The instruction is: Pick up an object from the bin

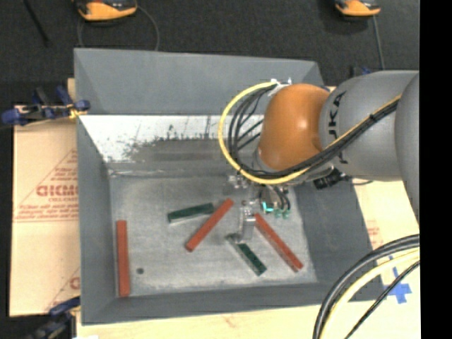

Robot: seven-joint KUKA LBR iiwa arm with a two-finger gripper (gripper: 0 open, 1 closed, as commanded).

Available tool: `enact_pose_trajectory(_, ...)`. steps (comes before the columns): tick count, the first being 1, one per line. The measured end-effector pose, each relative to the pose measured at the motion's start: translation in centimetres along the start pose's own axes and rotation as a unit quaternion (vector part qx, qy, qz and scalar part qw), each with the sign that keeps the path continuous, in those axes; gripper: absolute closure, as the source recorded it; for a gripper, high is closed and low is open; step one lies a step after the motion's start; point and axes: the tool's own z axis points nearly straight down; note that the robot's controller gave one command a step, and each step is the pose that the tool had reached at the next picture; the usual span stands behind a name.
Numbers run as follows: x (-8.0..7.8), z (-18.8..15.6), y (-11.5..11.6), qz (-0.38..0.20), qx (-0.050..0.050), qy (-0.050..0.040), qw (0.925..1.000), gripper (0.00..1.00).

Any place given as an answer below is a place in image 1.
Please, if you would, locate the dark green flat block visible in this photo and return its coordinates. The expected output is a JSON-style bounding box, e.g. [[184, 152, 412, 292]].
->
[[228, 236, 268, 278], [166, 202, 216, 225]]

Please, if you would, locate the red-brown flat block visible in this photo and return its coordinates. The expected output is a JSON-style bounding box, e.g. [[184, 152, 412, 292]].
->
[[184, 198, 236, 253], [115, 219, 132, 298], [253, 213, 305, 273]]

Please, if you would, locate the grey metal bin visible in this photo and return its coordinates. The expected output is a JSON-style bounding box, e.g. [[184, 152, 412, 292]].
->
[[73, 47, 384, 326]]

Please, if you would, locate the brown cardboard board red print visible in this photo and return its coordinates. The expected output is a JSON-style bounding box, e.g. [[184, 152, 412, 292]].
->
[[8, 113, 420, 318]]

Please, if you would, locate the black cylinder on white bracket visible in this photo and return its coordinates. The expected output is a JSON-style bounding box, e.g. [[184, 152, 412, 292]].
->
[[311, 169, 351, 191]]

